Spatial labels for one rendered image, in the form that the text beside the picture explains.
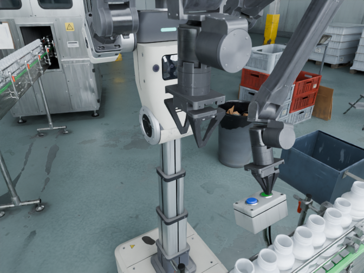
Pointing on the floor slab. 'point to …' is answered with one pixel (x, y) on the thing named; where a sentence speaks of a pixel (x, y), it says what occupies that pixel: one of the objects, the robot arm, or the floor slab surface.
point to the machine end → (52, 28)
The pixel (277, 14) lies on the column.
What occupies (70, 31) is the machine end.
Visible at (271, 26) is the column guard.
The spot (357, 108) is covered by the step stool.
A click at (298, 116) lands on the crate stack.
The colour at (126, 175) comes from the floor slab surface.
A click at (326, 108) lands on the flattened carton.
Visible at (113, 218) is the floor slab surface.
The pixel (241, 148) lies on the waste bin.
